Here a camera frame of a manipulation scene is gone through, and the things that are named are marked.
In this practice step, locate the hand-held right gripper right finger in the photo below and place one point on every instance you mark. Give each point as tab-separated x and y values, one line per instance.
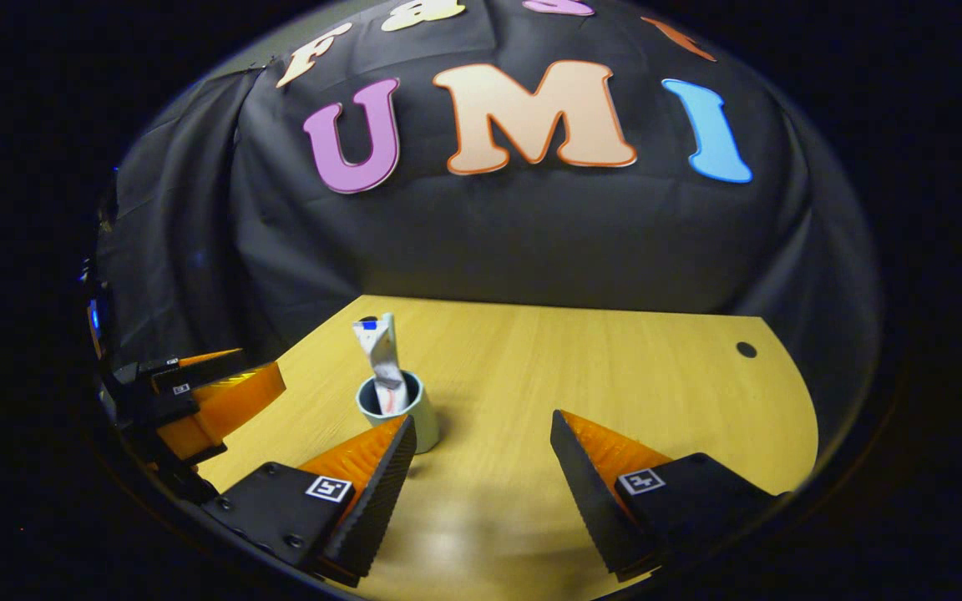
589	501

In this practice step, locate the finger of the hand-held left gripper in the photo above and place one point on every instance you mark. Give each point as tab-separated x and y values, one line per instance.
197	374
226	409

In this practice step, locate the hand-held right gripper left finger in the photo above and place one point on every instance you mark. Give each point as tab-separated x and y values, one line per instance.
377	509

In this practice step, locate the white toothpaste tube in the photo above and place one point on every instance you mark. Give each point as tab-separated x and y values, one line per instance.
381	355

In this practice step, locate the wooden desktop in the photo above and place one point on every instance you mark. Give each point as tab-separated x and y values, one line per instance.
573	367

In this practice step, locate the black backdrop cloth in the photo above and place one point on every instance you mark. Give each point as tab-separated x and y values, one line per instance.
531	242

